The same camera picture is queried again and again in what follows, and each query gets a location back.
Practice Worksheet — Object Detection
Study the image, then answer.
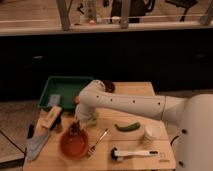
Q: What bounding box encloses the grey blade kitchen knife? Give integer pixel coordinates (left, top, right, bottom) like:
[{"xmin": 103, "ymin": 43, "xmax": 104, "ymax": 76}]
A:
[{"xmin": 26, "ymin": 125, "xmax": 51, "ymax": 162}]

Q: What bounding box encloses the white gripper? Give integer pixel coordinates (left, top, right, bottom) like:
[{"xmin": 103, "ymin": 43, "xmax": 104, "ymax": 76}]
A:
[{"xmin": 75, "ymin": 106, "xmax": 96, "ymax": 126}]

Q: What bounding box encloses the wooden scrub brush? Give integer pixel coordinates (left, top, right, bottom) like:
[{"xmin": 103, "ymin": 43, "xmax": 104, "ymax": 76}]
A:
[{"xmin": 41, "ymin": 106, "xmax": 62, "ymax": 131}]

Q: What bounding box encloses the light green cup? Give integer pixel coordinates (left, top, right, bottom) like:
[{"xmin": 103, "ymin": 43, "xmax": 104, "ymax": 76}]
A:
[{"xmin": 88, "ymin": 112, "xmax": 99, "ymax": 126}]

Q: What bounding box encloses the black cable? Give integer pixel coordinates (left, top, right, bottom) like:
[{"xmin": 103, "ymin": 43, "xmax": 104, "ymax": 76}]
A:
[{"xmin": 169, "ymin": 134, "xmax": 181, "ymax": 148}]

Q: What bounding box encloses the green plastic tray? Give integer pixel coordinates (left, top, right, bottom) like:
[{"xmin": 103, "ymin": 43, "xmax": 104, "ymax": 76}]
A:
[{"xmin": 38, "ymin": 76, "xmax": 93, "ymax": 111}]

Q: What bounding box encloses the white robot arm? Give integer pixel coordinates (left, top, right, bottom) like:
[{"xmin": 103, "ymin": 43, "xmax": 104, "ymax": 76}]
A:
[{"xmin": 75, "ymin": 80, "xmax": 213, "ymax": 171}]

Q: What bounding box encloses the wooden cutting board table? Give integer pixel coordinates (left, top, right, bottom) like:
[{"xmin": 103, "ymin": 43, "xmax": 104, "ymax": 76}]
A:
[{"xmin": 22, "ymin": 81, "xmax": 178, "ymax": 171}]

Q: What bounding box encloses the red bowl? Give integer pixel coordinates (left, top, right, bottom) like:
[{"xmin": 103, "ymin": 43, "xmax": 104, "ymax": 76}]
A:
[{"xmin": 59, "ymin": 130, "xmax": 89, "ymax": 160}]

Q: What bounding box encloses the green chili pepper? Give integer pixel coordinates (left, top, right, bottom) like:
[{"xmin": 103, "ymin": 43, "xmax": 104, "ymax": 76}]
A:
[{"xmin": 114, "ymin": 122, "xmax": 141, "ymax": 132}]

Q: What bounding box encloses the dark grape bunch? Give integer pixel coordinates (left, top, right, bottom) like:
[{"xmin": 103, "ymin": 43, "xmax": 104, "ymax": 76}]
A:
[{"xmin": 69, "ymin": 121, "xmax": 80, "ymax": 136}]

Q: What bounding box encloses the dark brown bowl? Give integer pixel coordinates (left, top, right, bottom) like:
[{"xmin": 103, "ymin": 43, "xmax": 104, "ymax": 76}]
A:
[{"xmin": 103, "ymin": 80, "xmax": 115, "ymax": 93}]

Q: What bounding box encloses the orange fruit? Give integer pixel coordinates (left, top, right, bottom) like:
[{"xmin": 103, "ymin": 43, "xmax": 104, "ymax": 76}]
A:
[{"xmin": 74, "ymin": 96, "xmax": 80, "ymax": 104}]

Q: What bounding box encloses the white dish brush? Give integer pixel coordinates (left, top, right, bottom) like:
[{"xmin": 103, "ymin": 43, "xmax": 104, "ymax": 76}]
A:
[{"xmin": 110, "ymin": 148, "xmax": 158, "ymax": 161}]

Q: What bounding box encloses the white cup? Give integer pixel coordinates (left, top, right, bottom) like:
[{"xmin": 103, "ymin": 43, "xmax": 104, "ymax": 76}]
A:
[{"xmin": 143, "ymin": 125, "xmax": 162, "ymax": 142}]

